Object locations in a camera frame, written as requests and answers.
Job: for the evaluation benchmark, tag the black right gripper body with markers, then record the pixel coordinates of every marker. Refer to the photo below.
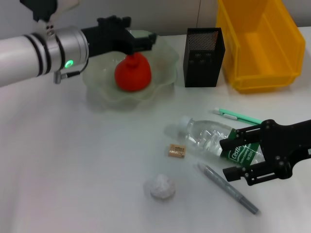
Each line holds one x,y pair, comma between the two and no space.
281,150

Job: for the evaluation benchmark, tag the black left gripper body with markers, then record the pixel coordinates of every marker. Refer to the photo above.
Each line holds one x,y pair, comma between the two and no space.
107,41

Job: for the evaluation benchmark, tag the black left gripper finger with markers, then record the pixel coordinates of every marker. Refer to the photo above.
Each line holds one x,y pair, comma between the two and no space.
114,22
143,44

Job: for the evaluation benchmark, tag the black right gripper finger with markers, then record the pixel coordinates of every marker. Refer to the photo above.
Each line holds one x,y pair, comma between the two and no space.
228,145
233,173

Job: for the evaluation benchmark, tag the clear green-label water bottle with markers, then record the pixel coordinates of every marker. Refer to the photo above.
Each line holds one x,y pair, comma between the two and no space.
206,138

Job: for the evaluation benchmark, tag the mint green utility knife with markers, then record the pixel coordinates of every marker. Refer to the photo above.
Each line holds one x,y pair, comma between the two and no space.
233,116

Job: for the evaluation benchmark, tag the small beige eraser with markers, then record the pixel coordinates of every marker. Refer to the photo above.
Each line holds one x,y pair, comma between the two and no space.
177,150

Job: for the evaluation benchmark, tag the white paper ball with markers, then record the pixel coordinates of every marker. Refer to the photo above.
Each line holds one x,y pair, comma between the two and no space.
160,187

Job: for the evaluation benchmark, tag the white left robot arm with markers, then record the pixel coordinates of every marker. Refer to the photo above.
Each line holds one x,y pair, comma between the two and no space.
22,58

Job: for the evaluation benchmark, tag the grey marker pen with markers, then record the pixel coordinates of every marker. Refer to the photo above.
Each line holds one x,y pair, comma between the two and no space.
226,187

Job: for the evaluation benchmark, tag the translucent wavy fruit plate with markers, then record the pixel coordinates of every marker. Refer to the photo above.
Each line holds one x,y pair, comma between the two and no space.
102,94

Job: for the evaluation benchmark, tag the black mesh pen holder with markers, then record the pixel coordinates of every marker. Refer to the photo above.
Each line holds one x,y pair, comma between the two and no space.
204,70

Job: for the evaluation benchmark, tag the yellow plastic bin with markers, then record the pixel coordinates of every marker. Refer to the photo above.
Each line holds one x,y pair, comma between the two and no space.
262,60

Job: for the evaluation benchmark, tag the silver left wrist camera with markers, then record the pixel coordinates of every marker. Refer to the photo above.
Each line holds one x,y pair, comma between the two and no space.
41,9

